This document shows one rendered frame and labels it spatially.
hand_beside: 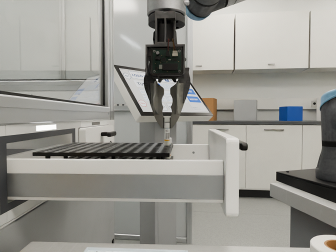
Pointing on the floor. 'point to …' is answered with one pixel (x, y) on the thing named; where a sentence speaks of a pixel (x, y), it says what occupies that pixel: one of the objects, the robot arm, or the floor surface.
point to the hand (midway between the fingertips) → (167, 121)
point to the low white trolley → (34, 246)
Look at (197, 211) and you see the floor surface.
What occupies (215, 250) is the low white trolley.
